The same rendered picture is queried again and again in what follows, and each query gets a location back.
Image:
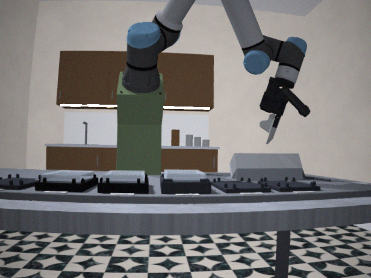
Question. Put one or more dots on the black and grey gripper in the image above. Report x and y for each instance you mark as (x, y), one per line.
(273, 103)

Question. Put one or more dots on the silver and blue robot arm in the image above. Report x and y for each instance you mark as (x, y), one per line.
(145, 42)

